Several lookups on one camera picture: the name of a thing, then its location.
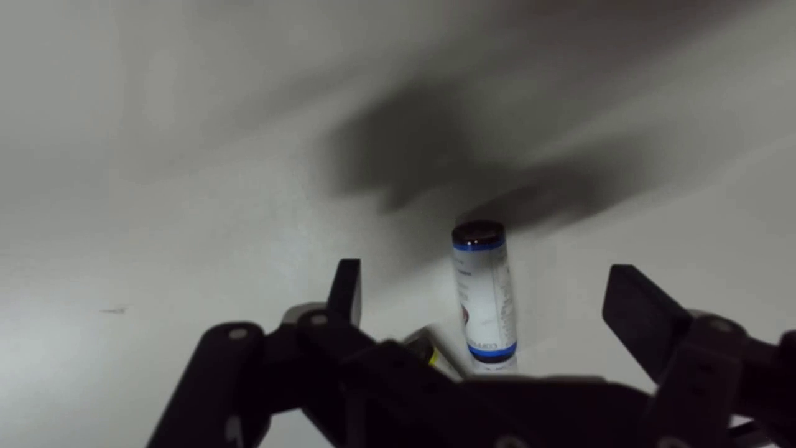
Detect white bottle blue bands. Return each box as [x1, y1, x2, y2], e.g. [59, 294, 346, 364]
[447, 217, 522, 379]

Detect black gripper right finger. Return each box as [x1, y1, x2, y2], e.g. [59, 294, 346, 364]
[600, 261, 796, 448]

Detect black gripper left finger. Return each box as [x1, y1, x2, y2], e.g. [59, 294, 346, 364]
[147, 256, 468, 448]

